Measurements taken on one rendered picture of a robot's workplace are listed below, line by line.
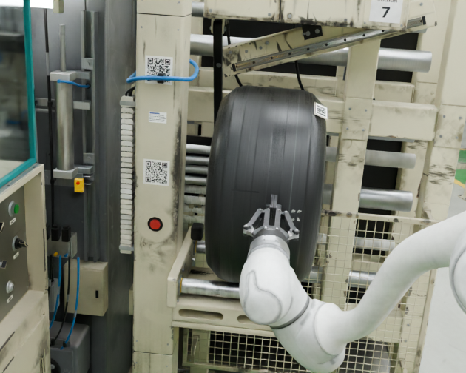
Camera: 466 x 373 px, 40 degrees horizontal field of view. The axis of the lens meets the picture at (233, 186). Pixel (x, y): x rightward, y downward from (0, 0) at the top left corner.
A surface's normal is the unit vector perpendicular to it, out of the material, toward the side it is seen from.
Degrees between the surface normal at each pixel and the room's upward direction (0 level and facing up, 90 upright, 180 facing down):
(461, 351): 0
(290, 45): 90
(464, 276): 85
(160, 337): 90
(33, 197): 90
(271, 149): 52
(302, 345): 104
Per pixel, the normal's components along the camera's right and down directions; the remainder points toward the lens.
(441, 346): 0.06, -0.94
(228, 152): -0.31, -0.28
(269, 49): -0.10, 0.32
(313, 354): -0.29, 0.60
